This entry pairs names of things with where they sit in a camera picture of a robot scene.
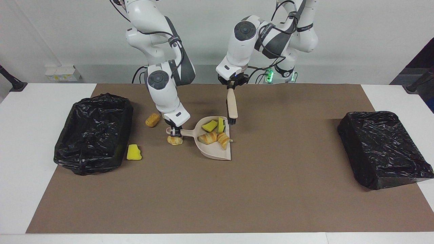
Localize beige hand brush black bristles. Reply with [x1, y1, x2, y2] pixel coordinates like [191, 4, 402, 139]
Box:
[226, 88, 238, 127]

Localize orange striped croissant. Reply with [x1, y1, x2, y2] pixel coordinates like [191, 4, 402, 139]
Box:
[198, 131, 218, 145]

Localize beige plastic dustpan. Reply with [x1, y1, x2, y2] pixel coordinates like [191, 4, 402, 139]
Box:
[166, 116, 232, 161]

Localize yellow sponge piece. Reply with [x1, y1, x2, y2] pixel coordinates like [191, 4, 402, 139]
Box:
[127, 144, 142, 160]

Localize torn pale croissant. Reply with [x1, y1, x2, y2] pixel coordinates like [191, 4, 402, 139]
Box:
[217, 133, 233, 150]

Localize open bin with black bag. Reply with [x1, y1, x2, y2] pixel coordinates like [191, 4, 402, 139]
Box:
[54, 93, 134, 176]

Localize bin covered by black bag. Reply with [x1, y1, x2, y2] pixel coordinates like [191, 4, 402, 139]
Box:
[337, 111, 434, 190]

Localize brown table mat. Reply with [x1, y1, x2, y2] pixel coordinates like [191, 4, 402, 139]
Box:
[26, 84, 434, 233]

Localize black stand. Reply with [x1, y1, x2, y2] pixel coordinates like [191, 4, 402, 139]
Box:
[0, 65, 27, 92]
[403, 66, 434, 94]

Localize dark background furniture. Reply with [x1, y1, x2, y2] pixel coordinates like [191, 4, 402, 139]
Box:
[389, 36, 434, 114]

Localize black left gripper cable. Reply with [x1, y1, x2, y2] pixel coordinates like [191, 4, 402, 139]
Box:
[248, 0, 295, 83]

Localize black arm base cable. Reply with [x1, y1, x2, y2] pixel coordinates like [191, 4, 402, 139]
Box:
[132, 65, 150, 84]

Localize white wall power strip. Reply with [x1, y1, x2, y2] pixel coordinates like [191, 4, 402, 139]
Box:
[45, 65, 81, 82]

